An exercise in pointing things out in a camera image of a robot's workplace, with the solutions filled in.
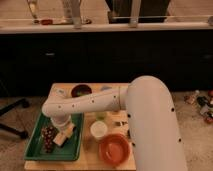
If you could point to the clutter pile on floor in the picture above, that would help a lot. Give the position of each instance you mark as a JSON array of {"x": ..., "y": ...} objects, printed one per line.
[{"x": 205, "y": 104}]

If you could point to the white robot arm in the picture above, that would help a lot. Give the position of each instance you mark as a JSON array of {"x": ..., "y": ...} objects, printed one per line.
[{"x": 153, "y": 124}]

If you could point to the red bowl on counter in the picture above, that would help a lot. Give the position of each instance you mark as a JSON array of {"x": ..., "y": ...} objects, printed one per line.
[{"x": 46, "y": 22}]

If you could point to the orange plastic bowl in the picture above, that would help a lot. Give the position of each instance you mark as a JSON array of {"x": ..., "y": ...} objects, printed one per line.
[{"x": 114, "y": 149}]

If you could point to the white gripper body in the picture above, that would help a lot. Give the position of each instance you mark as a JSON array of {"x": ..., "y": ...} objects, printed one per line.
[{"x": 65, "y": 134}]

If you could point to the green plastic tray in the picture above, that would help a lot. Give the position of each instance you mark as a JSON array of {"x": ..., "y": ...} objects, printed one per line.
[{"x": 69, "y": 151}]

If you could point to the white cup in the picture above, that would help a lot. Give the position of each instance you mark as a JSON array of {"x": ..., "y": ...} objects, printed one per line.
[{"x": 98, "y": 130}]

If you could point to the dark cabinet counter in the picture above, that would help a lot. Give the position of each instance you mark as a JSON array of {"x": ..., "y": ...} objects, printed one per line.
[{"x": 32, "y": 58}]

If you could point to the blue whiteboard eraser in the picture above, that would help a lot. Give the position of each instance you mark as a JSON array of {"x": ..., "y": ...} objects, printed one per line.
[{"x": 105, "y": 88}]

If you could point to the bunch of dark grapes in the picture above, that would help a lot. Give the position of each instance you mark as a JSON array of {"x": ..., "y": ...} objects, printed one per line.
[{"x": 48, "y": 134}]

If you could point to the dark maroon bowl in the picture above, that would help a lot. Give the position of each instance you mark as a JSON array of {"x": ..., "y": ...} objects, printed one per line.
[{"x": 80, "y": 90}]

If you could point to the small fork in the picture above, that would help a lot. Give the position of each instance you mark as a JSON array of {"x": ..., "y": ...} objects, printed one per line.
[{"x": 120, "y": 123}]

